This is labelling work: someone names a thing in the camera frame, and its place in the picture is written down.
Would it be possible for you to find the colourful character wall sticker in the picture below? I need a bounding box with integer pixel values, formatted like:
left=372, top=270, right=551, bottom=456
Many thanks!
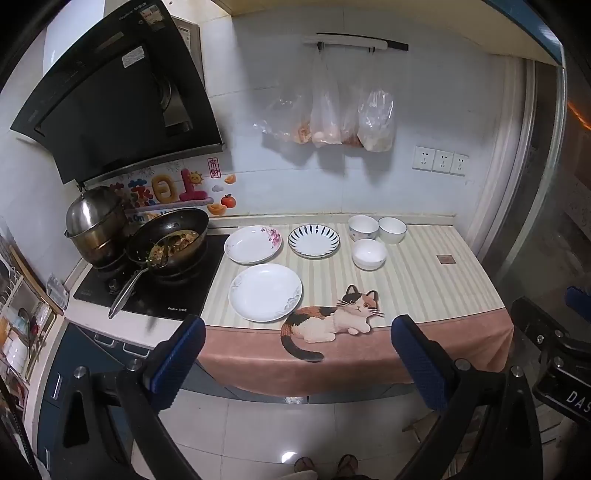
left=108, top=168, right=214, bottom=214

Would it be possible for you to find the wall hook rail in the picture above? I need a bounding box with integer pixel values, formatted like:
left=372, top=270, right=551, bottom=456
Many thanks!
left=303, top=32, right=409, bottom=52

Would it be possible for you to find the dark blue base cabinet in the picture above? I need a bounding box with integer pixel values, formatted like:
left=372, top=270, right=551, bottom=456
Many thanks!
left=36, top=320, right=416, bottom=474

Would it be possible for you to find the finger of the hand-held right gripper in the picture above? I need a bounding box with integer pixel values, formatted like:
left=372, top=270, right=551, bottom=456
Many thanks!
left=566, top=285, right=591, bottom=326
left=509, top=296, right=571, bottom=354

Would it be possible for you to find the white plate grey leaf print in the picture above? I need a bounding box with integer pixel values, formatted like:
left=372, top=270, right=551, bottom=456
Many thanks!
left=228, top=264, right=304, bottom=323

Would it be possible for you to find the black wok with handle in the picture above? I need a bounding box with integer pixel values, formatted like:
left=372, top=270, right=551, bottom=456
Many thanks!
left=108, top=208, right=210, bottom=320

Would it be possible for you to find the white plate pink floral print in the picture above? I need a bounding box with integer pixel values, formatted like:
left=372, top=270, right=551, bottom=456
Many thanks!
left=224, top=225, right=283, bottom=265

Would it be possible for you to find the white bowl blue pattern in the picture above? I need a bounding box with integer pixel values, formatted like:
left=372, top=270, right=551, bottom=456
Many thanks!
left=348, top=215, right=380, bottom=243

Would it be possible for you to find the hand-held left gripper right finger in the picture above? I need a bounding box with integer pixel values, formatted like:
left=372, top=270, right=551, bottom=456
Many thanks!
left=390, top=315, right=546, bottom=480

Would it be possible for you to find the white plate blue stroke pattern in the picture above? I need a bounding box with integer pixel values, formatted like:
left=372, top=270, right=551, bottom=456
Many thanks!
left=287, top=223, right=341, bottom=258

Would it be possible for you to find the white ribbed door frame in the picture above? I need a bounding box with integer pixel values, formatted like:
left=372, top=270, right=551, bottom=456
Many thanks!
left=455, top=55, right=537, bottom=259

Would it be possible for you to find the clear plastic bag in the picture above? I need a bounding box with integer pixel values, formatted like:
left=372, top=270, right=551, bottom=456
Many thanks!
left=341, top=87, right=365, bottom=148
left=358, top=90, right=396, bottom=153
left=310, top=50, right=343, bottom=148
left=256, top=92, right=314, bottom=145

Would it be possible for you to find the black glass gas stove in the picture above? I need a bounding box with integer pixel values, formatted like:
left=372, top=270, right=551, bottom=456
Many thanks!
left=74, top=234, right=230, bottom=319

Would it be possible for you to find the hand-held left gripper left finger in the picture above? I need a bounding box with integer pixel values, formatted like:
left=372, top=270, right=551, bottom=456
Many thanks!
left=46, top=315, right=207, bottom=480

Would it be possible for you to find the cooked food in wok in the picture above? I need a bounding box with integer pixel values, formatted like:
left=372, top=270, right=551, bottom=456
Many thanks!
left=148, top=230, right=201, bottom=260

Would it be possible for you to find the stainless steel stacked pot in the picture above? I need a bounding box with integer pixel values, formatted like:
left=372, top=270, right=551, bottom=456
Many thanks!
left=65, top=185, right=132, bottom=268

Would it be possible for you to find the metal dish rack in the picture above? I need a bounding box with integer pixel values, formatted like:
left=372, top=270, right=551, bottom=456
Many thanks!
left=0, top=231, right=65, bottom=384

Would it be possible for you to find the small white box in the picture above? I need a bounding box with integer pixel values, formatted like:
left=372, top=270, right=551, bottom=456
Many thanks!
left=46, top=272, right=71, bottom=311

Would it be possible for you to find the striped tablecloth with cat print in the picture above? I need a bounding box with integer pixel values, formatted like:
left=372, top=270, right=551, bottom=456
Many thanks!
left=196, top=217, right=515, bottom=398

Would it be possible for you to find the black range hood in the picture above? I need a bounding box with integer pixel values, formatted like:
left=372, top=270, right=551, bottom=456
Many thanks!
left=10, top=0, right=225, bottom=185

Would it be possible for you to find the glass sliding door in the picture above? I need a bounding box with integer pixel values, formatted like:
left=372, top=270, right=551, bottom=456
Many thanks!
left=480, top=60, right=591, bottom=416

